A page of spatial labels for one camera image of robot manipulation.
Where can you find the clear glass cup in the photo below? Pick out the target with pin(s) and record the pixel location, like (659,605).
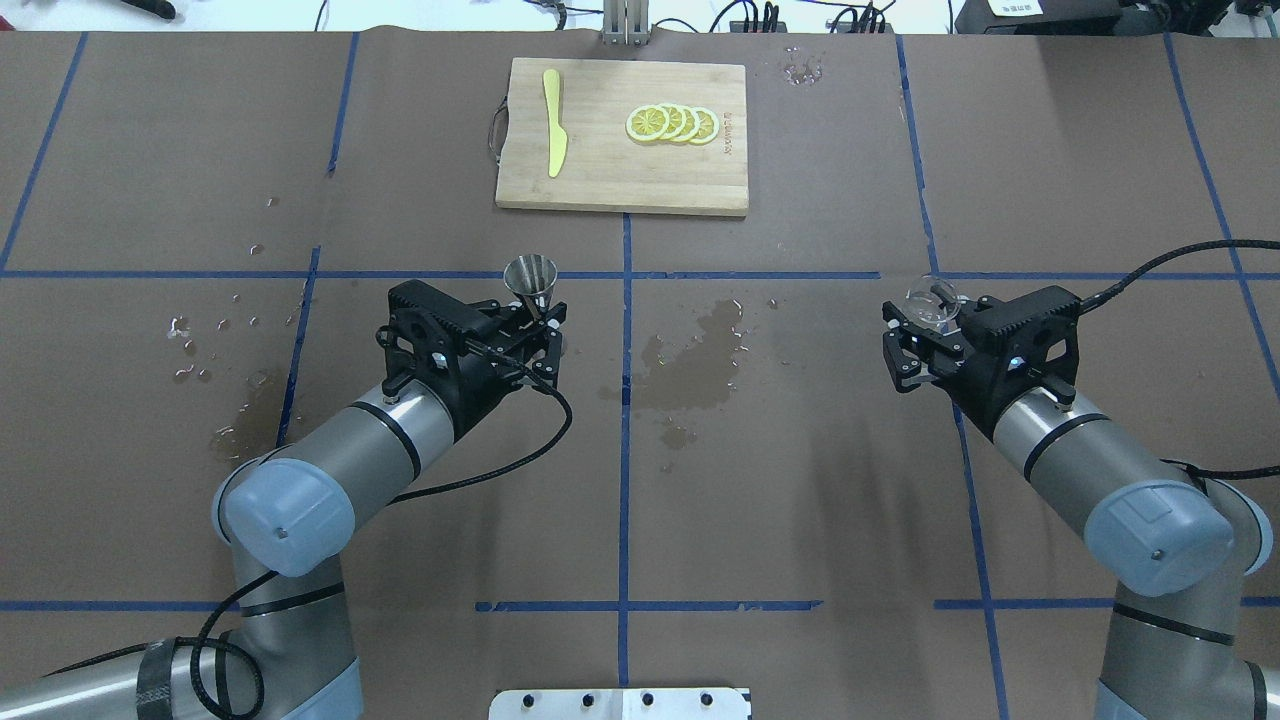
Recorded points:
(934,303)

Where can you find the bamboo cutting board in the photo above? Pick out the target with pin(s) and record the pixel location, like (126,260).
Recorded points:
(605,170)

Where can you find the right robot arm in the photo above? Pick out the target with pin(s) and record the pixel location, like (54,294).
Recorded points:
(1179,540)

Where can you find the yellow plastic knife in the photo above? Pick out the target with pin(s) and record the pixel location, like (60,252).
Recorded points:
(558,140)

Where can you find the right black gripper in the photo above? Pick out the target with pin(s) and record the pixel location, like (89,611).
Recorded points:
(971,385)

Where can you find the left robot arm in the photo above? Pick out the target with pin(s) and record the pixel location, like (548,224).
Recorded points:
(281,646)

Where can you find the black tripod handle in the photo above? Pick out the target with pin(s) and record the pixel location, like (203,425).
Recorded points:
(162,9)

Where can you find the lemon slice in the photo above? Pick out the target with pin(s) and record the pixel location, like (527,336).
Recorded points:
(675,121)
(707,128)
(648,123)
(692,126)

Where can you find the steel jigger measuring cup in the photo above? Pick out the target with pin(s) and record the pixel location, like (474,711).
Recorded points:
(532,278)

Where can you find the aluminium frame post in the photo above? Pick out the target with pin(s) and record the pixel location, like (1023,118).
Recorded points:
(626,23)

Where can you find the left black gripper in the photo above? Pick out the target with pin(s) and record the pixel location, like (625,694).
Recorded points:
(478,384)

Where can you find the black labelled box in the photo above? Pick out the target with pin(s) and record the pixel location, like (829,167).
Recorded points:
(1046,18)

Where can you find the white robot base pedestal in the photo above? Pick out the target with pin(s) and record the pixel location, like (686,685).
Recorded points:
(623,703)

